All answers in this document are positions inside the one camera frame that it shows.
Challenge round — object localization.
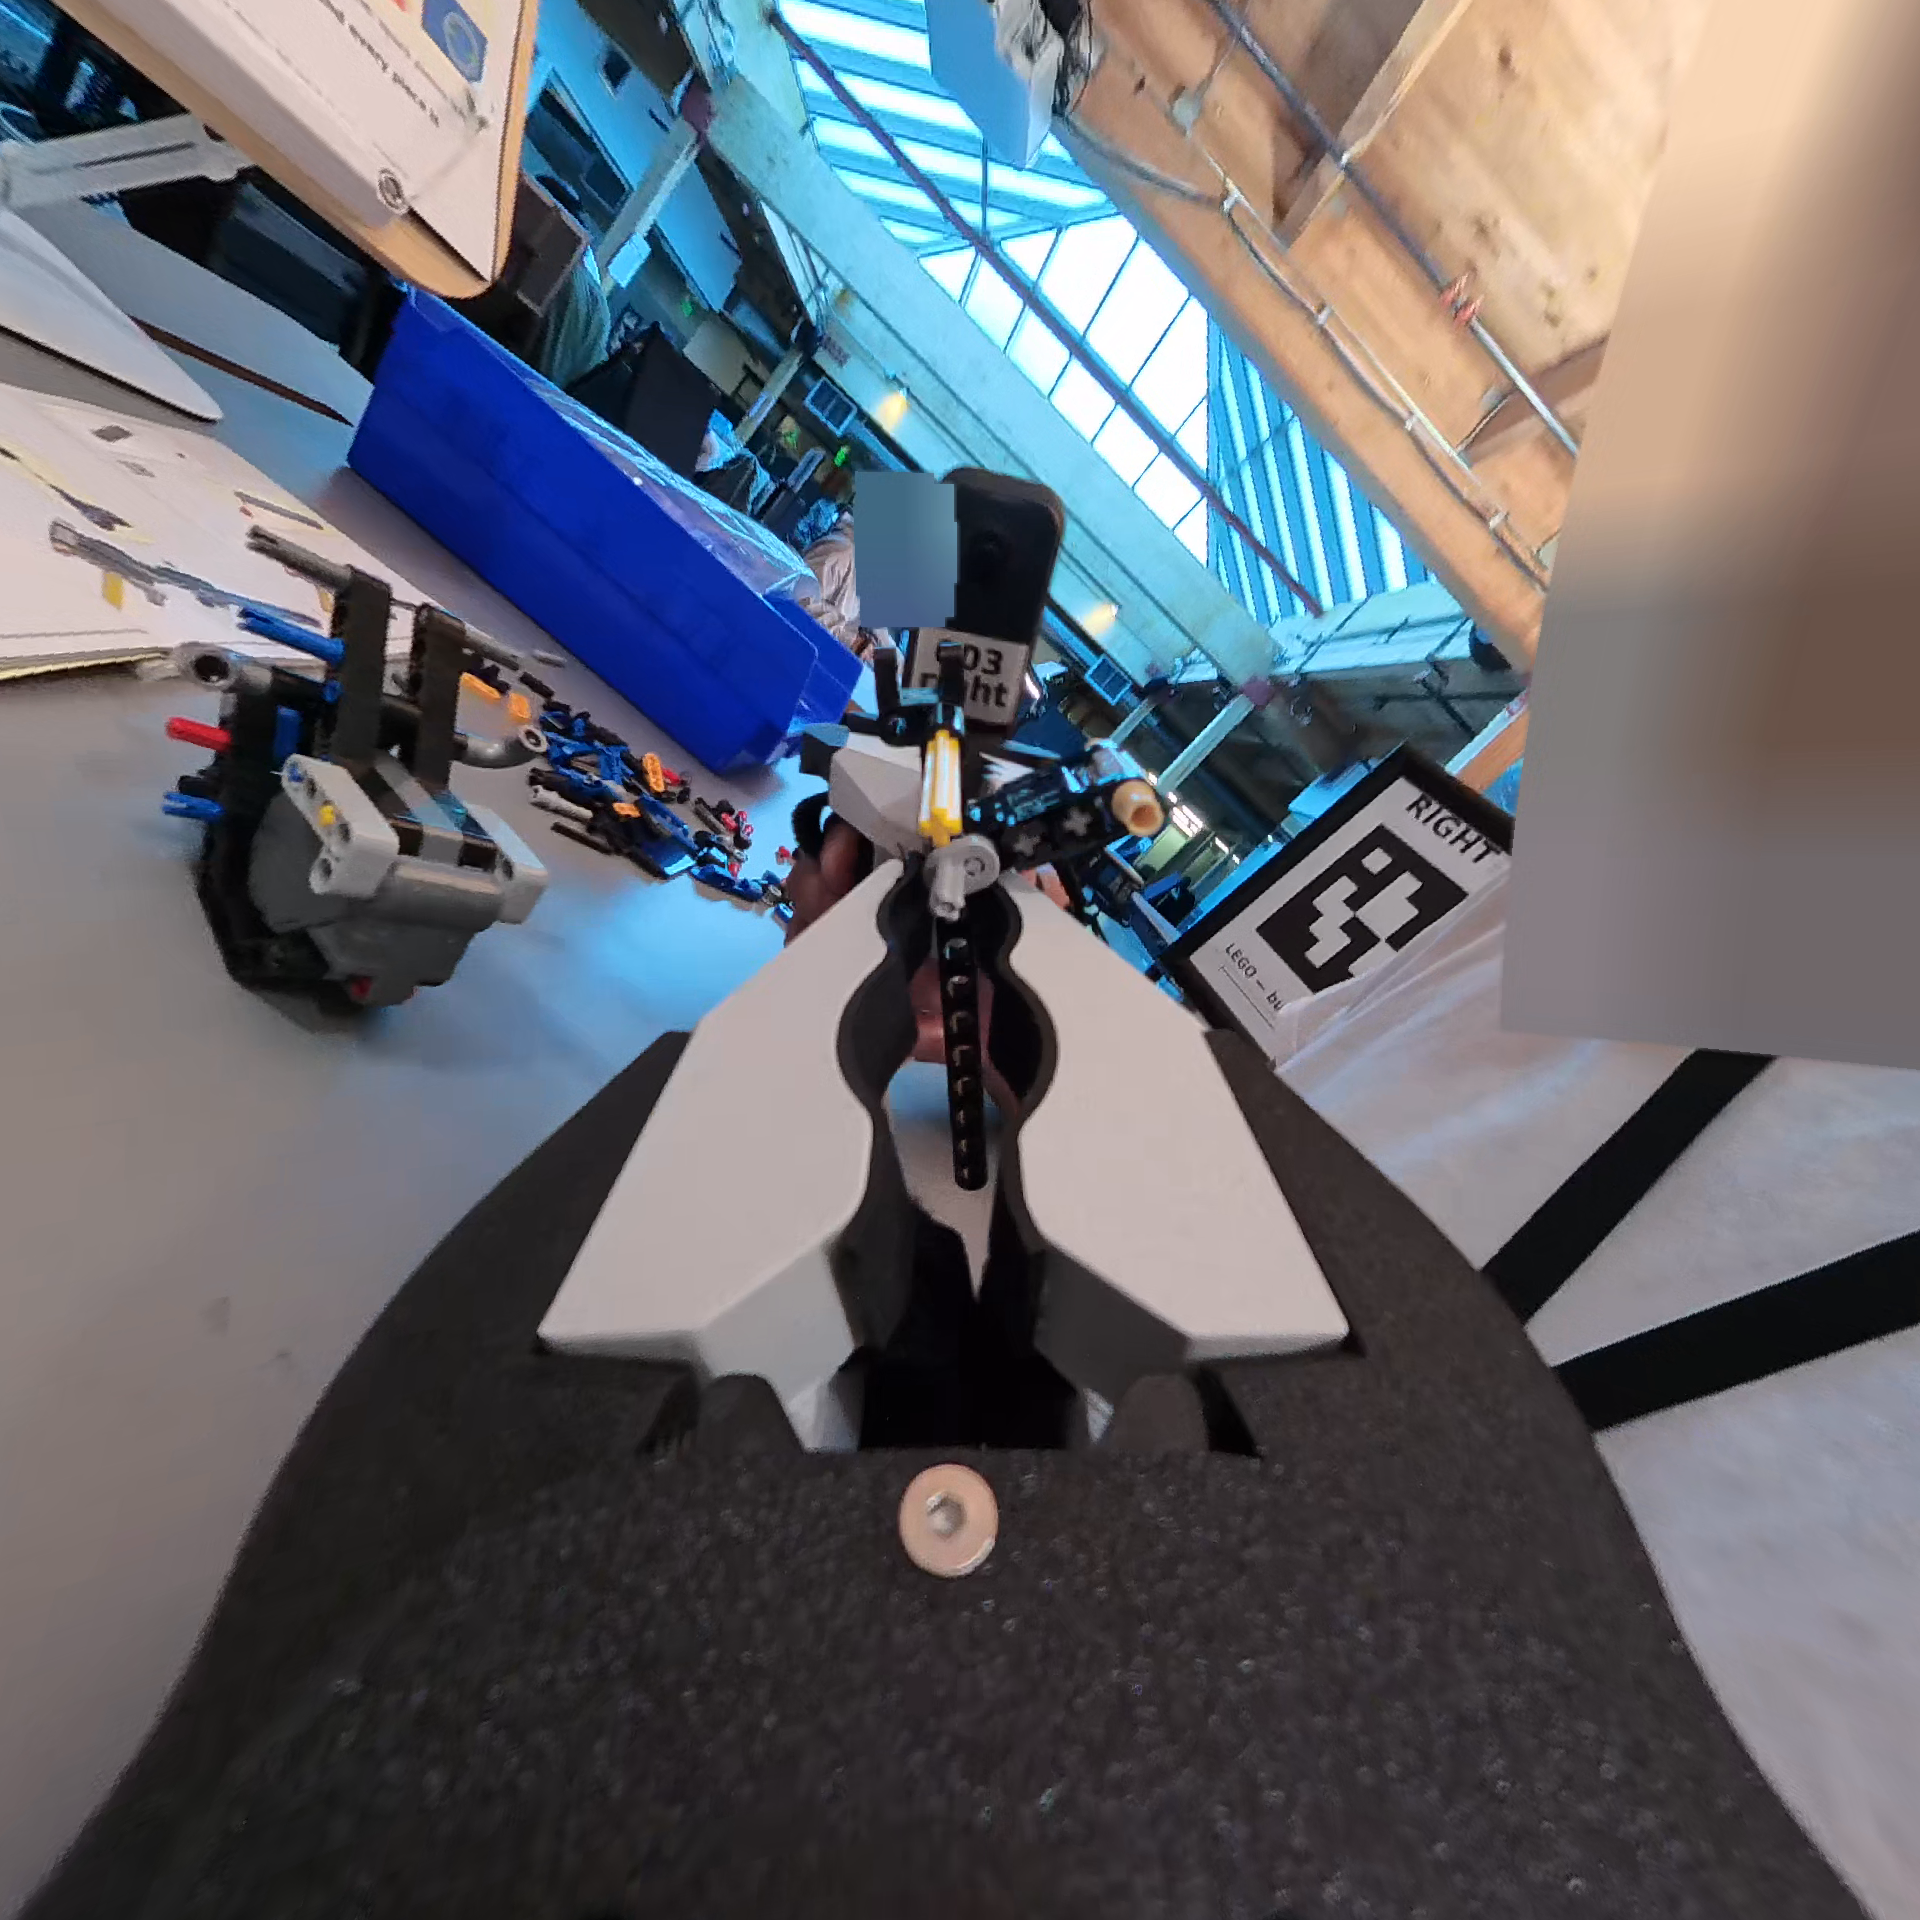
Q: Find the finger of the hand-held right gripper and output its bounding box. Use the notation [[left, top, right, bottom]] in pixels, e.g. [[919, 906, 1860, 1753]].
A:
[[827, 744, 944, 862]]

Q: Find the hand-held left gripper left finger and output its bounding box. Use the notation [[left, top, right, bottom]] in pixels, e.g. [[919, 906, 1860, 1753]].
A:
[[537, 873, 899, 1452]]

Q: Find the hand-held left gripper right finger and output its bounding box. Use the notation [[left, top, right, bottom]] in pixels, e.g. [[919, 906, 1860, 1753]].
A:
[[1001, 881, 1350, 1444]]

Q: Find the pile of small lego pieces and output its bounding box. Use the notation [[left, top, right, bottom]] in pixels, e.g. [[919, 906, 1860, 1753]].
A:
[[503, 668, 801, 911]]

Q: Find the small black lego assembly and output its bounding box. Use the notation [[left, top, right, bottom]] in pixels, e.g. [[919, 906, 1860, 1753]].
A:
[[884, 717, 1167, 1197]]

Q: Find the grey and black lego model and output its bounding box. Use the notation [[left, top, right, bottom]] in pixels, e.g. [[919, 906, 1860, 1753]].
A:
[[162, 525, 553, 1022]]

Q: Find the lego instruction booklet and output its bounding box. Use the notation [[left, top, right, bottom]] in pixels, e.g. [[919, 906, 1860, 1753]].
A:
[[0, 382, 356, 684]]

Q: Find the person's right hand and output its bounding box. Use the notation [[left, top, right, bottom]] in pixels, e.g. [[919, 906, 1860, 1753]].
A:
[[784, 813, 884, 945]]

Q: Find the framed black and white marker sign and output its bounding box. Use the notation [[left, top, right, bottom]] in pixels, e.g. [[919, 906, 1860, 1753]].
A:
[[1162, 743, 1518, 1069]]

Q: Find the blue plastic bin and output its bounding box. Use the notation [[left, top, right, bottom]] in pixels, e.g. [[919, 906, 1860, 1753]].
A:
[[347, 285, 866, 777]]

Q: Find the white hanging box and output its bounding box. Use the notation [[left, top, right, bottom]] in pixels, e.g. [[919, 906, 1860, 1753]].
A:
[[921, 0, 1064, 168]]

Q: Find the beige blurred panel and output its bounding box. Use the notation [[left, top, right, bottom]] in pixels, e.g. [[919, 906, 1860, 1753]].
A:
[[1499, 0, 1920, 1086]]

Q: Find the wooden board with white sheet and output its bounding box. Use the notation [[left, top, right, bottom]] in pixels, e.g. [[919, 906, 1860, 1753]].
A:
[[60, 0, 543, 302]]

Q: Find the white flat board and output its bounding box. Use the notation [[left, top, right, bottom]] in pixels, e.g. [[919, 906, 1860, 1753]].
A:
[[0, 210, 227, 425]]

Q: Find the white metal bracket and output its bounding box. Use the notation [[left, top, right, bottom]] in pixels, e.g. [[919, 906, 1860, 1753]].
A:
[[0, 111, 254, 214]]

